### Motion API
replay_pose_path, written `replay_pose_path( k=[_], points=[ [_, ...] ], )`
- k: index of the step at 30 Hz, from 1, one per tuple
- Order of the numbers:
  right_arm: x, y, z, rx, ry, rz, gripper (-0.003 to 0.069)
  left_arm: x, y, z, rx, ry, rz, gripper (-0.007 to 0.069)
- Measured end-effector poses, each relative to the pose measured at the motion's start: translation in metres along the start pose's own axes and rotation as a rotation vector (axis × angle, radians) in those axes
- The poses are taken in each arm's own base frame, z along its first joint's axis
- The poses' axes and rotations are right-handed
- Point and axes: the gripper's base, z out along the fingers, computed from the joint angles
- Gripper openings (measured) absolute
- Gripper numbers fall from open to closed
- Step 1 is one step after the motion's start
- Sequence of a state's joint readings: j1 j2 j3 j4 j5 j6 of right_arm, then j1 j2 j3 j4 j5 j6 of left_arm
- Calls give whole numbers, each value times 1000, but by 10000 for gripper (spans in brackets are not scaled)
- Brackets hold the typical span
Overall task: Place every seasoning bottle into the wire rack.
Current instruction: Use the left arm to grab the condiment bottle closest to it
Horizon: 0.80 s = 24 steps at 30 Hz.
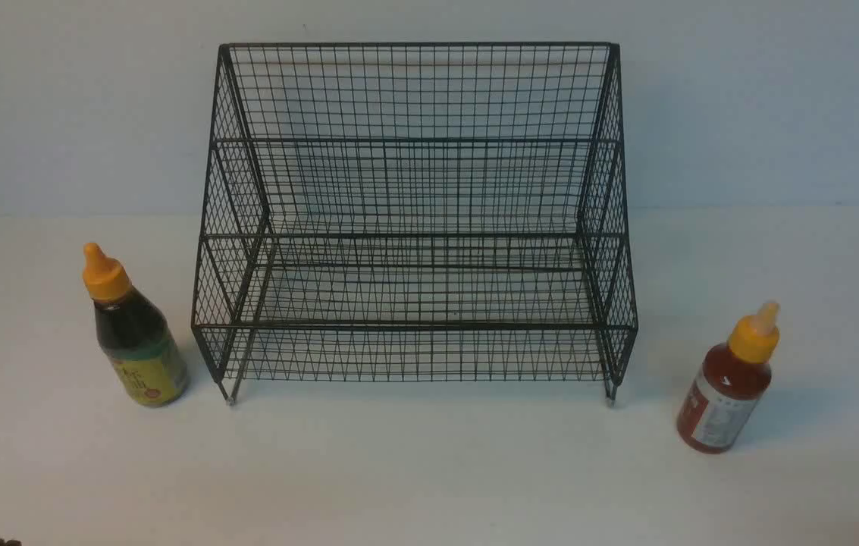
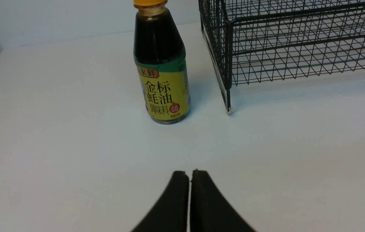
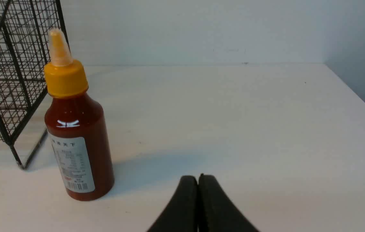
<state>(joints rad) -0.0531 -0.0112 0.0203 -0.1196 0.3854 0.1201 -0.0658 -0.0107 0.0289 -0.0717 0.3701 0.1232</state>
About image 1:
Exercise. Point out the red chili sauce bottle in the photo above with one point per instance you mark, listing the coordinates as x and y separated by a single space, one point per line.
730 382

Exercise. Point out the black wire mesh shelf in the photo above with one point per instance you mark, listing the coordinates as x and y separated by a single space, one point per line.
415 211

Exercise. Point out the dark soy sauce bottle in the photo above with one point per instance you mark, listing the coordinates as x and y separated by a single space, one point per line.
132 333

